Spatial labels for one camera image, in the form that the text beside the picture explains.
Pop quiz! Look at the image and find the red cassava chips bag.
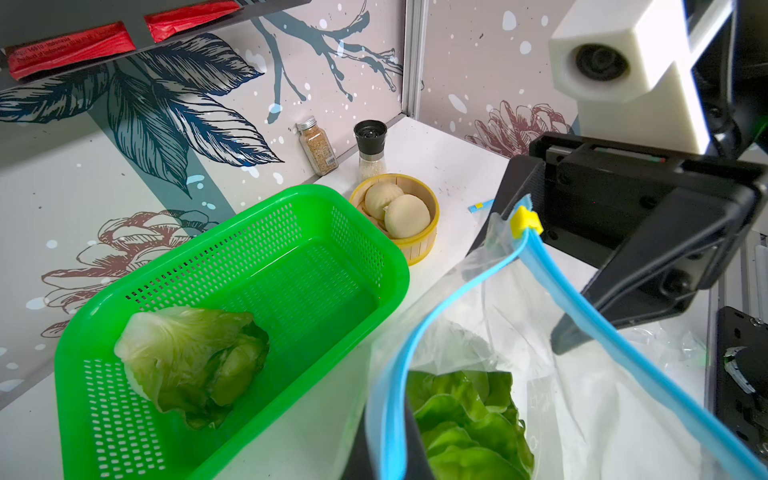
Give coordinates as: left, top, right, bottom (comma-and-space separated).
7, 1, 242, 80

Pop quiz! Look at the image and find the white bun back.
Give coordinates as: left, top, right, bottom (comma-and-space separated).
364, 182, 404, 220

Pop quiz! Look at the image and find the small chinese cabbage left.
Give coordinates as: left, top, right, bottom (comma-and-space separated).
114, 307, 270, 430

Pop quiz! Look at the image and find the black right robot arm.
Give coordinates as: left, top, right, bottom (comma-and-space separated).
479, 1, 767, 330

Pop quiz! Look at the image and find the clear zipper bag blue seal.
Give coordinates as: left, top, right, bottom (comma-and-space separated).
363, 197, 767, 479

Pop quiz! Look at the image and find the white bun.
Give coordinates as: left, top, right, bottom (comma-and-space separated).
384, 194, 431, 239
364, 182, 404, 220

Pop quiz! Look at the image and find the black top pepper grinder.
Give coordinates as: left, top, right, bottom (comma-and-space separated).
354, 120, 387, 182

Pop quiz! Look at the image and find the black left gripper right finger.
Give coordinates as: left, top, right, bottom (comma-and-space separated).
404, 402, 435, 480

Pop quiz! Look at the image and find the black hanging wall basket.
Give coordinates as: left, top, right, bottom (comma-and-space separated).
0, 0, 313, 91

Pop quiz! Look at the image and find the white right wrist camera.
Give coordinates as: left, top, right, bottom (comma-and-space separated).
548, 1, 736, 154

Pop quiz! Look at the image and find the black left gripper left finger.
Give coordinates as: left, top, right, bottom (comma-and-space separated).
340, 407, 375, 480

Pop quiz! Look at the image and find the glass spice shaker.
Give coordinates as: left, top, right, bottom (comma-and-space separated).
296, 116, 338, 176

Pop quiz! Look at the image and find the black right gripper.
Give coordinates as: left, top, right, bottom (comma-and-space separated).
492, 134, 767, 330

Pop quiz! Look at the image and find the white bun front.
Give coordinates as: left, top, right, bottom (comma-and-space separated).
384, 194, 431, 239

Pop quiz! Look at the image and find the green plastic basket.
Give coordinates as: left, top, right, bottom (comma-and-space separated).
54, 185, 410, 479

